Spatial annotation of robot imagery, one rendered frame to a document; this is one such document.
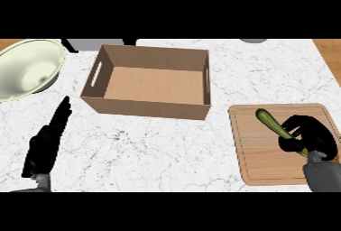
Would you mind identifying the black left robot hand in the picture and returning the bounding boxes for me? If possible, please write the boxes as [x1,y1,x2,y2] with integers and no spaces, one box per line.
[21,95,74,179]

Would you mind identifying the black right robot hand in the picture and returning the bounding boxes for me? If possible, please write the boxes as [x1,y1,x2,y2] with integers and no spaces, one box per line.
[278,115,341,162]

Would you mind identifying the green squash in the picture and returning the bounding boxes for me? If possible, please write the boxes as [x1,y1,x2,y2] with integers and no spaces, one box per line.
[254,108,310,159]

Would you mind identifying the wooden cutting board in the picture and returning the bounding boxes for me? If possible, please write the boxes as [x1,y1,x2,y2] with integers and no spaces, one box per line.
[227,103,341,187]

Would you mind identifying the brown cardboard box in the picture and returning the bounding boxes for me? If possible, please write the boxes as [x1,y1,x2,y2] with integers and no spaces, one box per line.
[80,44,213,121]

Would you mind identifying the pale green bowl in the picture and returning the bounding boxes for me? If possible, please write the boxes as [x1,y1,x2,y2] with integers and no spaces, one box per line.
[0,39,68,103]

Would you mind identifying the grey appliance with black legs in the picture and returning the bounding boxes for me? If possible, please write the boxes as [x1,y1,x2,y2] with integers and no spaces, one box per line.
[61,39,139,54]

